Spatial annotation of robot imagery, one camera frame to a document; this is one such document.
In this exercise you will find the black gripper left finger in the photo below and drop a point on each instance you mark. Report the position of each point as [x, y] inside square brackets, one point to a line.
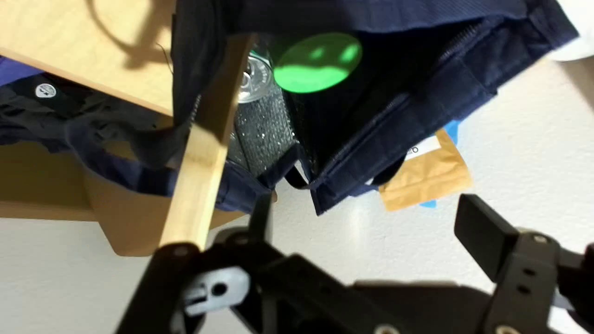
[157, 304]

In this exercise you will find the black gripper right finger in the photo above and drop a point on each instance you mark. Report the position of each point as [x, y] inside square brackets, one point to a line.
[521, 263]

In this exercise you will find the wooden spatula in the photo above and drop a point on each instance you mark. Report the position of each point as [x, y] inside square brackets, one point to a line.
[207, 146]

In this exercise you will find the dark navy tote bag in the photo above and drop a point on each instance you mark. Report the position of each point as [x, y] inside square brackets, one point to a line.
[426, 63]

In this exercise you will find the purple clothes pile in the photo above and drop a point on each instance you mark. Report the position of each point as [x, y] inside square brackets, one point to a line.
[116, 139]

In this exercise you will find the green lid can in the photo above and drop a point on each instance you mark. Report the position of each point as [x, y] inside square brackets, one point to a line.
[279, 66]

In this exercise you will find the wooden dining table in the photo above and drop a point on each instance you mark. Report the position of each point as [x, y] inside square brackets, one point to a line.
[120, 46]

